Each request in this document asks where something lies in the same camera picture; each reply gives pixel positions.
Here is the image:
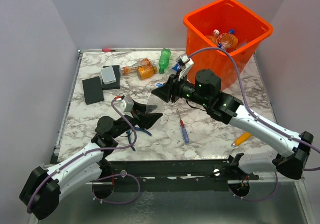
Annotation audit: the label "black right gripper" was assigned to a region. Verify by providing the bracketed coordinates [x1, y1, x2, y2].
[151, 70, 210, 109]

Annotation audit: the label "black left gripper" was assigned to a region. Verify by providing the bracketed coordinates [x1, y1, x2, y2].
[112, 99, 163, 139]

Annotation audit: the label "green plastic bottle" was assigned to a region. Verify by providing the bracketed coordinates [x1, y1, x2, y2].
[158, 48, 172, 74]

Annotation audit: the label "large orange label jug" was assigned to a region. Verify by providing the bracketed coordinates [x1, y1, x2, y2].
[205, 29, 220, 46]

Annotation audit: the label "small orange juice bottle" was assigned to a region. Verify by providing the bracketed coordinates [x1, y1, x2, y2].
[218, 33, 239, 50]

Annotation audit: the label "small Pepsi bottle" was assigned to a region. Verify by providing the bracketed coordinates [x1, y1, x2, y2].
[233, 41, 248, 52]

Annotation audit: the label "clear white-cap bottle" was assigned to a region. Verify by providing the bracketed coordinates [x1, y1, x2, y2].
[145, 94, 166, 114]

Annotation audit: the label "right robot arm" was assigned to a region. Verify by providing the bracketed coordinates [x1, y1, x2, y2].
[151, 69, 314, 180]

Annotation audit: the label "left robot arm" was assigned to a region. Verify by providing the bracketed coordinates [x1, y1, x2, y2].
[19, 100, 163, 220]

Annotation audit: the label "orange plastic bin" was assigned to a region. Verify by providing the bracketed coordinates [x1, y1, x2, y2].
[183, 0, 273, 90]

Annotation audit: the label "orange label bottle right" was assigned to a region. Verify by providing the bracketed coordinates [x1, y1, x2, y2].
[137, 65, 158, 80]

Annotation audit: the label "tall orange label tea bottle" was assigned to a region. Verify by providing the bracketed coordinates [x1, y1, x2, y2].
[119, 58, 154, 75]

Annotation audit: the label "black flat block rear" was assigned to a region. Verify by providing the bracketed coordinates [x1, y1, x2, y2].
[100, 65, 121, 91]

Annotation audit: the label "black flat block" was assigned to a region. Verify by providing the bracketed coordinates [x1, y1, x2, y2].
[100, 65, 121, 91]
[82, 76, 105, 105]

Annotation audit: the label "red blue screwdriver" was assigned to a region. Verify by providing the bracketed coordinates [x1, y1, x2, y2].
[177, 110, 190, 144]

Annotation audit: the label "white box device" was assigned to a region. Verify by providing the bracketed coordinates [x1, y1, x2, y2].
[101, 66, 117, 85]

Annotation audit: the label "black flat block front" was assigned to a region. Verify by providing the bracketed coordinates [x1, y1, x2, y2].
[82, 76, 105, 105]

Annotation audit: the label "red marker pen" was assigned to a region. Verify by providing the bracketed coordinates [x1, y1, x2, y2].
[102, 48, 118, 53]

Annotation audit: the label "yellow utility knife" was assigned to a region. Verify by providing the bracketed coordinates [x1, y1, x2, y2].
[231, 132, 252, 148]

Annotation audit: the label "blue handled pliers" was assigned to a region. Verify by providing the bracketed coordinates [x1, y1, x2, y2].
[126, 127, 153, 152]

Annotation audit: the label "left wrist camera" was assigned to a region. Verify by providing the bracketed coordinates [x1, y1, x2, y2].
[115, 96, 135, 113]

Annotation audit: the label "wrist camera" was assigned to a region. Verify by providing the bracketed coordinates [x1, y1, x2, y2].
[115, 96, 135, 113]
[176, 53, 195, 81]

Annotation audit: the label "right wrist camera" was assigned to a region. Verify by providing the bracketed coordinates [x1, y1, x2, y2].
[176, 53, 195, 81]

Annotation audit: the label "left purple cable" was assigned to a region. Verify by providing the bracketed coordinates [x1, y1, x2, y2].
[26, 97, 141, 214]

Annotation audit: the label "right aluminium frame rail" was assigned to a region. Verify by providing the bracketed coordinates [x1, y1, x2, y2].
[295, 180, 316, 224]

